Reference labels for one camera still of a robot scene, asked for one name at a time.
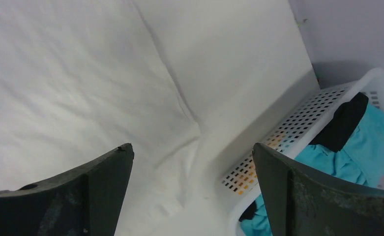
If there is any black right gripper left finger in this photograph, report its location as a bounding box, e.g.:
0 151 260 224
0 143 134 236

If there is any yellow garment in basket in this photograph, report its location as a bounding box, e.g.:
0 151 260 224
221 133 285 196

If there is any white t shirt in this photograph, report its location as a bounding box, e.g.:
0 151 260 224
0 0 201 236

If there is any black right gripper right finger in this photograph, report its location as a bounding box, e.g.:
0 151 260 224
252 143 384 236

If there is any turquoise t shirt in basket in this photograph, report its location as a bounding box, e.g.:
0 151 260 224
240 105 384 236

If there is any white plastic laundry basket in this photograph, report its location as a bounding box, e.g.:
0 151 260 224
217 68 384 236

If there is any black garment in basket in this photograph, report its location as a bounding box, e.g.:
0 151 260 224
309 92 369 152

